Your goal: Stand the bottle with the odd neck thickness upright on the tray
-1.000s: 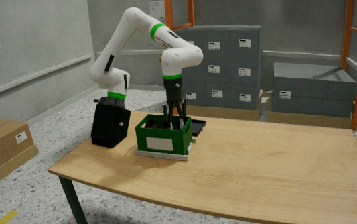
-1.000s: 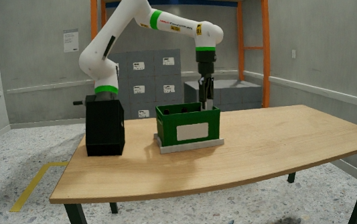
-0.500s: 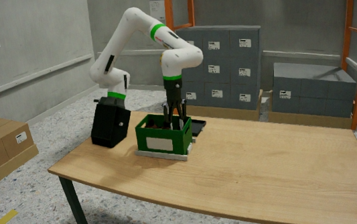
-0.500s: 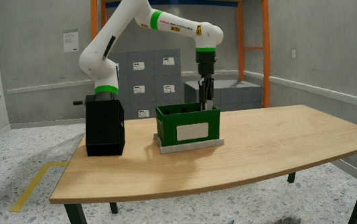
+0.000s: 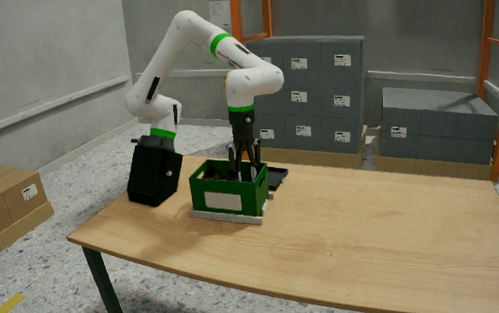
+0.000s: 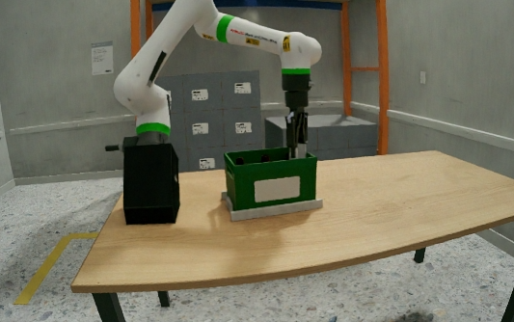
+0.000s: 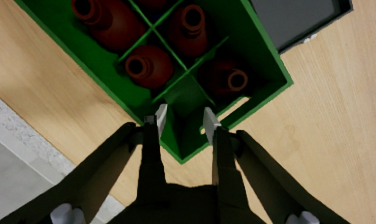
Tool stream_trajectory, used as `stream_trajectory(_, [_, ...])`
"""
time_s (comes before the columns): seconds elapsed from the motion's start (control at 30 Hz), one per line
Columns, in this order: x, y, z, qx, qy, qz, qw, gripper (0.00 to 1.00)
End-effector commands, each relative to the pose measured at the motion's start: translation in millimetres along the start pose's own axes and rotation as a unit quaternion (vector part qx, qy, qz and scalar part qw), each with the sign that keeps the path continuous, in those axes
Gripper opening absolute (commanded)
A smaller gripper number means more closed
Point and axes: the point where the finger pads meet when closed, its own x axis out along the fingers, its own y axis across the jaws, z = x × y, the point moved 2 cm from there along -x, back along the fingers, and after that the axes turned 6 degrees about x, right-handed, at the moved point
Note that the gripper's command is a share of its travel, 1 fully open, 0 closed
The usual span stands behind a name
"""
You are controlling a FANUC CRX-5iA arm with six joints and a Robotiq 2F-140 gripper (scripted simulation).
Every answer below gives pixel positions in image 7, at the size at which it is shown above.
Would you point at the green bottle crate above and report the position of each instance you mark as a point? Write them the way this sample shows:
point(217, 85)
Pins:
point(233, 20)

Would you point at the dark grey tray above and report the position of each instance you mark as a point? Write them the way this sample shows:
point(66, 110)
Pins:
point(290, 22)

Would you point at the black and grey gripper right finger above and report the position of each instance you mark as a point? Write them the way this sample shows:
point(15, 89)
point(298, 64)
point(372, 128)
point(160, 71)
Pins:
point(283, 198)

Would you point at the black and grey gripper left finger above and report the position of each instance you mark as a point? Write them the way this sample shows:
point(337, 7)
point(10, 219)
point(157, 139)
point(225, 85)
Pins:
point(78, 197)

